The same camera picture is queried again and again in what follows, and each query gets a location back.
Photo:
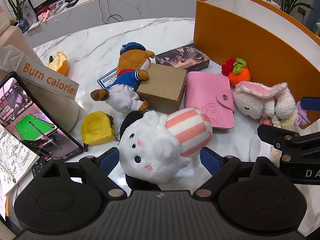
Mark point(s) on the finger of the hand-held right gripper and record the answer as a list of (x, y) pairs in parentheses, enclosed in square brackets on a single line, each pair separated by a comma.
[(275, 136), (311, 103)]

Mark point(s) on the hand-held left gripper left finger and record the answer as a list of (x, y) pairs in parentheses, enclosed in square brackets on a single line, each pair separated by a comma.
[(111, 158)]

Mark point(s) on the orange crochet carrot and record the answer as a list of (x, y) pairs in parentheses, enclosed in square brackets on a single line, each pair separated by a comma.
[(240, 76)]

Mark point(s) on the pink toy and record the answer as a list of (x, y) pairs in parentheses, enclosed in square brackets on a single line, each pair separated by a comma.
[(43, 15)]

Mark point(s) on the brown sailor bear plush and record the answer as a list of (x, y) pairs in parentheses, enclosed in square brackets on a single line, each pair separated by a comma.
[(130, 65)]

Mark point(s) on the yellow tape measure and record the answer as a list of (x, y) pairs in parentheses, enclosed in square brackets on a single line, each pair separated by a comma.
[(97, 130)]

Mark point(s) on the scribbled open notebook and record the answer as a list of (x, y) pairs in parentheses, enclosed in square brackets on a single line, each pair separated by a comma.
[(15, 155)]

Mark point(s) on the blue white price tag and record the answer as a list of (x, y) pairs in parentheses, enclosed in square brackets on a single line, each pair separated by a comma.
[(107, 80)]

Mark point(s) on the white pink striped bunny plush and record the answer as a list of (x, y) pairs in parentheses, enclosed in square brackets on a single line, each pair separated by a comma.
[(150, 140)]

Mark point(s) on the brown cardboard box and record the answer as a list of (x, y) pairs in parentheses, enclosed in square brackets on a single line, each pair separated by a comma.
[(162, 85)]

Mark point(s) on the orange peel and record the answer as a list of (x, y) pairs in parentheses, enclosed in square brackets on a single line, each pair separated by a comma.
[(58, 62)]

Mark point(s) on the white floral cloth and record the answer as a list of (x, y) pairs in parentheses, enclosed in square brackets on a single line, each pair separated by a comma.
[(265, 152)]

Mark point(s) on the orange storage box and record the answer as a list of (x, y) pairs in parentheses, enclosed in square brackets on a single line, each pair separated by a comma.
[(262, 55)]

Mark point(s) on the pink snap wallet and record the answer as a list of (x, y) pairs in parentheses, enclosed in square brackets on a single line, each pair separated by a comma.
[(205, 92)]

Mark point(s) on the black remote control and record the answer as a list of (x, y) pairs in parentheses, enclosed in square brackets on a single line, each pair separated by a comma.
[(38, 167)]

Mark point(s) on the dark printed card box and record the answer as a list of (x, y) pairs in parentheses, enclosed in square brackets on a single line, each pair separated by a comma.
[(185, 57)]

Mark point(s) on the purple yellow crochet doll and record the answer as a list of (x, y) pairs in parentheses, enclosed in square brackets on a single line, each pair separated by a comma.
[(301, 115)]

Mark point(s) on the white pink crochet rabbit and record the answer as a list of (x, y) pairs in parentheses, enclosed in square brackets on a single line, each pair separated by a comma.
[(250, 105)]

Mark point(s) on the white desk phone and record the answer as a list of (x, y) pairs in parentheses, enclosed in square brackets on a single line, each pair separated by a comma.
[(61, 7)]

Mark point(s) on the black tablet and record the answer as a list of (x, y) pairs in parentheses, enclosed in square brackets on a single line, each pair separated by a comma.
[(32, 125)]

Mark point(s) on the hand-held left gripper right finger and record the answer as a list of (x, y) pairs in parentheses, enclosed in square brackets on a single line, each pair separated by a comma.
[(210, 159)]

